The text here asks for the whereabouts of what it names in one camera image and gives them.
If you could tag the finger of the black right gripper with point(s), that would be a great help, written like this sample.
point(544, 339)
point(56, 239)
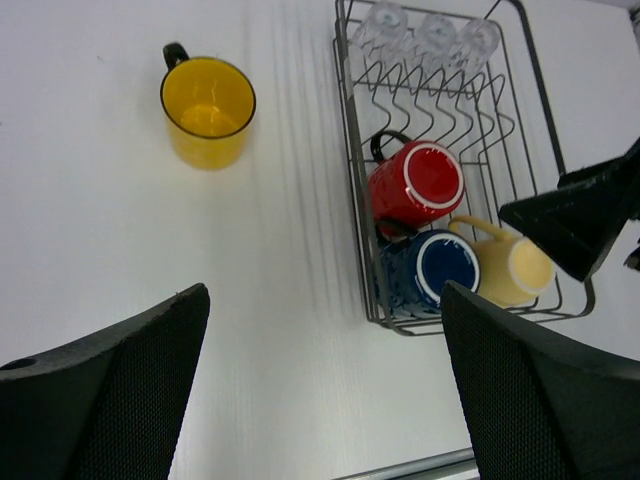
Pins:
point(577, 224)

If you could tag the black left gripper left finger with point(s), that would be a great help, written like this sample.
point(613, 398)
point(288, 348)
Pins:
point(109, 405)

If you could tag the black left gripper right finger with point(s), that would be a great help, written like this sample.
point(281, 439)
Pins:
point(538, 404)

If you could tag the pale yellow mug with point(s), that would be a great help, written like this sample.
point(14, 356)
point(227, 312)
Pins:
point(514, 270)

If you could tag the red mug black handle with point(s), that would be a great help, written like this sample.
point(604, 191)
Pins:
point(416, 182)

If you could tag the yellow mug black handle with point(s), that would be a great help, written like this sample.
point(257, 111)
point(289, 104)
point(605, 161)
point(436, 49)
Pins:
point(209, 105)

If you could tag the clear glass right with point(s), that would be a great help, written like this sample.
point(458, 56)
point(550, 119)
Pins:
point(473, 46)

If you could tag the clear glass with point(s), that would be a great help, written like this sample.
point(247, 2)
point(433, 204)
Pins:
point(382, 31)
point(473, 46)
point(430, 42)

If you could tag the clear glass middle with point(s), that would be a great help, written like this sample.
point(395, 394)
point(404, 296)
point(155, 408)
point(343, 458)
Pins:
point(430, 42)

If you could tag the clear glass left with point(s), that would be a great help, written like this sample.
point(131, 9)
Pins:
point(382, 31)

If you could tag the aluminium mounting rail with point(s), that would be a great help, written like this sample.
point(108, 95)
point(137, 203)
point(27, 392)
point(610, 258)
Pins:
point(457, 464)

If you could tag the blue mug black handle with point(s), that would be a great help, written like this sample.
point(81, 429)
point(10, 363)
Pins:
point(417, 264)

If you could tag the black wire dish rack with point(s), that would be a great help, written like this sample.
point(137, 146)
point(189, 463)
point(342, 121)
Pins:
point(447, 121)

